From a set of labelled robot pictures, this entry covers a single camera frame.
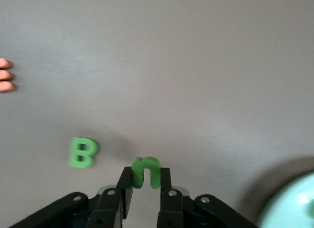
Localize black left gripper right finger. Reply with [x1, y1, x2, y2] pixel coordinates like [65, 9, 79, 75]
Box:
[157, 167, 260, 228]

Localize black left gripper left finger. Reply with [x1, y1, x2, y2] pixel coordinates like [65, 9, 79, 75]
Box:
[7, 166, 135, 228]

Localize green foam lowercase n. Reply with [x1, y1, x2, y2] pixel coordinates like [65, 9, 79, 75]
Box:
[131, 156, 162, 190]

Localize green foam letter B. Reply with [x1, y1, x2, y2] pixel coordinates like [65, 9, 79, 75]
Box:
[68, 136, 100, 170]

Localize light green plate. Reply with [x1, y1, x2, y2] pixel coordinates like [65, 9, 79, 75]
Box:
[256, 172, 314, 228]

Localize brown table cover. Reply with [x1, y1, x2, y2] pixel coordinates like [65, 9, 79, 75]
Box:
[0, 0, 314, 228]

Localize orange foam letter E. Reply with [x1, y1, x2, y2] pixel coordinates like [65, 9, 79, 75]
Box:
[0, 57, 18, 94]

